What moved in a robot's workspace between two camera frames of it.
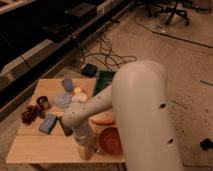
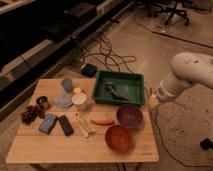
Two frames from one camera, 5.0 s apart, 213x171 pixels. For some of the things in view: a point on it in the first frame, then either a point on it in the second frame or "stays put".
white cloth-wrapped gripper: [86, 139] to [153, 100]
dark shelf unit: [37, 35] stays put
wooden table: [42, 138] stays put
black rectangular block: [67, 131] stays put
